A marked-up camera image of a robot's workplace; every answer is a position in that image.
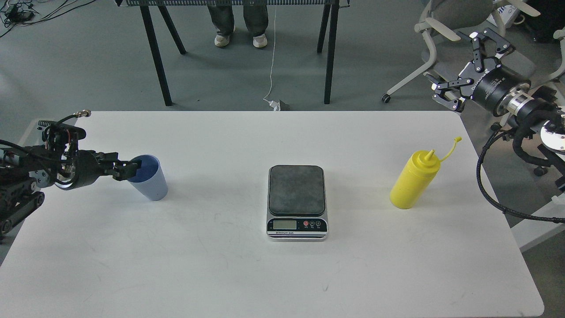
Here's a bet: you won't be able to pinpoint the white hanging cable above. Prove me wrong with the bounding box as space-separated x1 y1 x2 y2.
263 5 278 104

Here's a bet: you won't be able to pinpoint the white side table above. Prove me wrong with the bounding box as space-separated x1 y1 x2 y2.
511 128 565 253

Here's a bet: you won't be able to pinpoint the yellow squeeze bottle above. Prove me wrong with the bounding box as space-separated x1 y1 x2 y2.
389 136 462 209

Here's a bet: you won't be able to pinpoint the white power adapter on floor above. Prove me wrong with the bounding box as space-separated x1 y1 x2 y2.
267 100 290 111

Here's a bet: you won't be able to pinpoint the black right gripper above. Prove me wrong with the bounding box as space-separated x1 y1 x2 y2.
424 28 531 117

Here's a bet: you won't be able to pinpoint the person legs with sneakers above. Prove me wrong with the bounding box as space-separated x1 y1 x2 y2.
207 4 269 49

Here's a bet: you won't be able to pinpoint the blue plastic cup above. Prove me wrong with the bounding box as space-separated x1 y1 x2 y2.
127 154 168 201

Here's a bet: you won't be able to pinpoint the black floor cables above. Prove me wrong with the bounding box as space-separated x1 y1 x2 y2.
0 0 98 38

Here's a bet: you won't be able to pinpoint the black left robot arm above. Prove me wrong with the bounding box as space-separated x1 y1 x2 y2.
0 110 141 235

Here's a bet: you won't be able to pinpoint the digital kitchen scale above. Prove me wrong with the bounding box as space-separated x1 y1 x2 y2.
266 165 329 242

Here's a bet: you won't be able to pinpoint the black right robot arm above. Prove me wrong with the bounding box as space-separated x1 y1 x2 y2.
424 28 564 224

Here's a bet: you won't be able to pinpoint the black table frame legs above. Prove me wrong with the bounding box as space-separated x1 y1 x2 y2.
116 0 351 107

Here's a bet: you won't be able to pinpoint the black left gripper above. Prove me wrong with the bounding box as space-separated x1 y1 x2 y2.
55 150 143 190

